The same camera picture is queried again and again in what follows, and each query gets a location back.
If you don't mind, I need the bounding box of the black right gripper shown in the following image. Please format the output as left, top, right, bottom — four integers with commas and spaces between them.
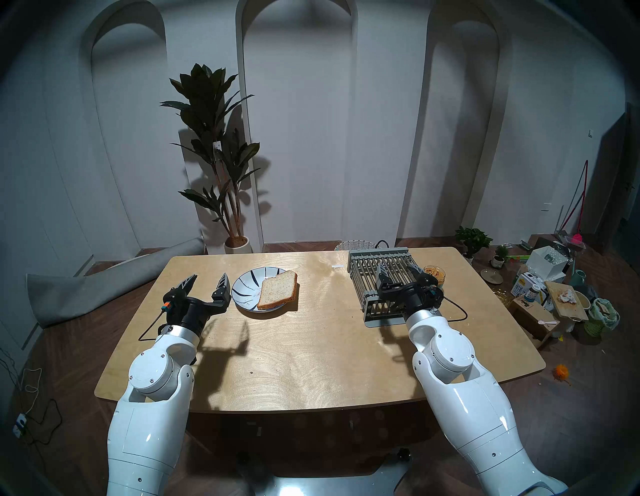
375, 263, 446, 318

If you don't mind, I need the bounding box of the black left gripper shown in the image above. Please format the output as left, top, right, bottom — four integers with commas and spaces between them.
162, 272, 233, 337

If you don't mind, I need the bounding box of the white plate with dark stripes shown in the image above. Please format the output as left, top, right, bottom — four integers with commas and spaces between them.
231, 266, 291, 314

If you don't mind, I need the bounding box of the metal robot base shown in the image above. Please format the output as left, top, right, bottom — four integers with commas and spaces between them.
235, 447, 414, 496

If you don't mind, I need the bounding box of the slice of bread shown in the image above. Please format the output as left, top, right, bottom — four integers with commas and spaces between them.
256, 270, 299, 311

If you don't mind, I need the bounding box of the grey slatted cutlery rack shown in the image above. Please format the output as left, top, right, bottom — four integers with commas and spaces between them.
347, 248, 427, 328

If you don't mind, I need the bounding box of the bushy small potted plant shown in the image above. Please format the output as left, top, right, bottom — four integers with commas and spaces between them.
454, 226, 494, 265

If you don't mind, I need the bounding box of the white printed carton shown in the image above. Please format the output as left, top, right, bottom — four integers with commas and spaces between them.
511, 272, 543, 301

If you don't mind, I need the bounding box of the rolled grey mat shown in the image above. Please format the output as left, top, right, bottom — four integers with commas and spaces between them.
26, 237, 207, 329

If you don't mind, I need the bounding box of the brown cardboard box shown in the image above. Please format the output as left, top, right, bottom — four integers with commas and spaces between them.
509, 295, 561, 349

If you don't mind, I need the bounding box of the white box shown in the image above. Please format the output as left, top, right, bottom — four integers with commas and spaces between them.
526, 246, 570, 283

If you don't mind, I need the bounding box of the wooden cutting board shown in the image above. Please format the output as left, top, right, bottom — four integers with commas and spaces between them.
545, 281, 590, 322

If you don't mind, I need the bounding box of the red broom with pink head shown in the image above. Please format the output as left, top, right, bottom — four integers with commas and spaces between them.
556, 160, 590, 247

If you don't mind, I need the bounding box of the tall potted plant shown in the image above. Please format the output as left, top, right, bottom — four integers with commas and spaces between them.
160, 63, 271, 255

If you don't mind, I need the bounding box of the dark leaning panel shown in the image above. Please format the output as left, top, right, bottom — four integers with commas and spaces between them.
582, 102, 640, 251

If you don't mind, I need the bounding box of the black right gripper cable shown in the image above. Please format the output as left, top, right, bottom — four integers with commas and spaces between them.
440, 295, 470, 322

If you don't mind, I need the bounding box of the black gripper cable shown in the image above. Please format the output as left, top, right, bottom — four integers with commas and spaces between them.
138, 305, 173, 343
440, 295, 470, 322

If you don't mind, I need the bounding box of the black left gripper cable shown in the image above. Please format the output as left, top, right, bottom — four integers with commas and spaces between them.
138, 305, 173, 343

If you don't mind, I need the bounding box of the white floor cable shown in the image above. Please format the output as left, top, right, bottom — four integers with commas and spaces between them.
16, 367, 44, 416

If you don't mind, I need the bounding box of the black floor cable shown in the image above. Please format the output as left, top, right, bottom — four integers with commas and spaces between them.
24, 397, 64, 446

